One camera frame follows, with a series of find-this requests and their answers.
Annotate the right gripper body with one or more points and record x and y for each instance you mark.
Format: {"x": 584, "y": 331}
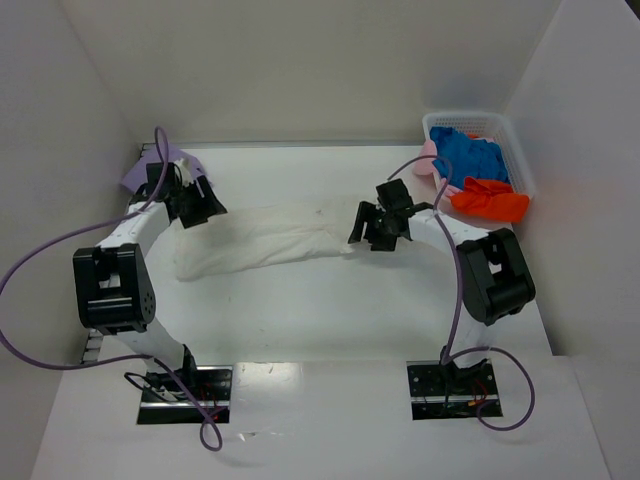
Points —
{"x": 376, "y": 226}

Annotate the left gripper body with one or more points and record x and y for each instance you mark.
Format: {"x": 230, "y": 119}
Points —
{"x": 195, "y": 204}

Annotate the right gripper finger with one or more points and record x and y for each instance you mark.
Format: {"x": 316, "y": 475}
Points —
{"x": 380, "y": 240}
{"x": 364, "y": 212}

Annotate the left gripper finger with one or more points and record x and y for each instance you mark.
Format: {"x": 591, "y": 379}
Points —
{"x": 210, "y": 204}
{"x": 191, "y": 216}

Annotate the white t shirt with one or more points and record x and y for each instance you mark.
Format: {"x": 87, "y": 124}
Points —
{"x": 253, "y": 238}

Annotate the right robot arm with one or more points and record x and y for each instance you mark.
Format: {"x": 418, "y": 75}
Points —
{"x": 493, "y": 280}

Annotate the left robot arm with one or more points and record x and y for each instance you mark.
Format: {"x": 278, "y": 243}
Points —
{"x": 114, "y": 291}

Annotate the pink t shirt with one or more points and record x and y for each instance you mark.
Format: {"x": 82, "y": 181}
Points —
{"x": 425, "y": 168}

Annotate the blue t shirt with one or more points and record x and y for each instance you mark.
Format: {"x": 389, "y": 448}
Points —
{"x": 474, "y": 158}

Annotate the orange t shirt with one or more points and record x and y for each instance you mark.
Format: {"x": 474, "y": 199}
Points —
{"x": 491, "y": 200}

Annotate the white plastic basket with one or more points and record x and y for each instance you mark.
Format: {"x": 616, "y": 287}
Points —
{"x": 491, "y": 126}

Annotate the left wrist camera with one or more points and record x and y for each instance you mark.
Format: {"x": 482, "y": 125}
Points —
{"x": 185, "y": 171}

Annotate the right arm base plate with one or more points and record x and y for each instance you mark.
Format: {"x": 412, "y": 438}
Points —
{"x": 447, "y": 392}

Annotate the aluminium rail bracket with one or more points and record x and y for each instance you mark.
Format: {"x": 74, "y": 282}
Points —
{"x": 92, "y": 348}

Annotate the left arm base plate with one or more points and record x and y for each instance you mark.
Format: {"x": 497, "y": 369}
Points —
{"x": 162, "y": 402}

